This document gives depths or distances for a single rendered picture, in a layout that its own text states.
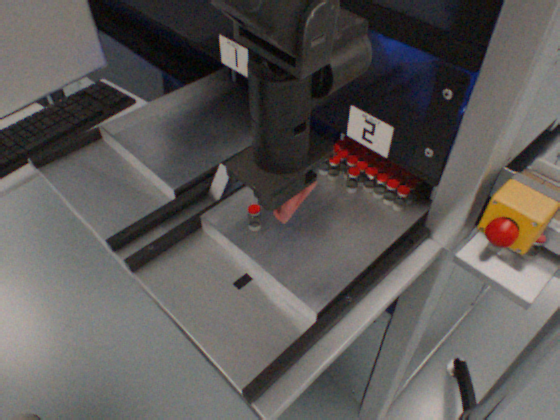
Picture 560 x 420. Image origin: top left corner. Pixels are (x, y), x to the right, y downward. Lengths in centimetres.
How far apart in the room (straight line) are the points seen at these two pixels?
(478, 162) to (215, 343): 44
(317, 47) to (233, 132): 63
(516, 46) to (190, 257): 54
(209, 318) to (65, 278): 132
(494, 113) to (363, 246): 29
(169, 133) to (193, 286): 39
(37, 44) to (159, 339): 99
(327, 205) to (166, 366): 100
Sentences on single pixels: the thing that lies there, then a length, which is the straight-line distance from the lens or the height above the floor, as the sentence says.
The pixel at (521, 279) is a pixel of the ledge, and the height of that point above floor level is 88.
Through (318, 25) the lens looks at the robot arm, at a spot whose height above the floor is 133.
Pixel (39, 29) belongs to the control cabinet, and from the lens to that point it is 132.
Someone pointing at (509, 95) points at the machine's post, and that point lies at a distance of 63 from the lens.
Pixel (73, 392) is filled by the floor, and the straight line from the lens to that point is 172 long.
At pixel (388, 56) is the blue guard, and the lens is 70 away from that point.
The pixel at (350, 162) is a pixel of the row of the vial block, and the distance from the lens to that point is 85.
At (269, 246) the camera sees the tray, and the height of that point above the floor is 88.
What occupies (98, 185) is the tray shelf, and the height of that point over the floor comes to 88.
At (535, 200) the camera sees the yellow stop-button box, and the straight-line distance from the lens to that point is 72.
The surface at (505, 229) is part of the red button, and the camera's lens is 69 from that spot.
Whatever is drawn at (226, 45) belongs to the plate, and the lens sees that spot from 98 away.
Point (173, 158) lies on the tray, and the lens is 94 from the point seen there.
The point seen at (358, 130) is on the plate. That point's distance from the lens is 79.
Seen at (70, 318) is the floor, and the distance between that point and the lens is 186.
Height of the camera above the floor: 148
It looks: 47 degrees down
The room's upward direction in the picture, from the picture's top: straight up
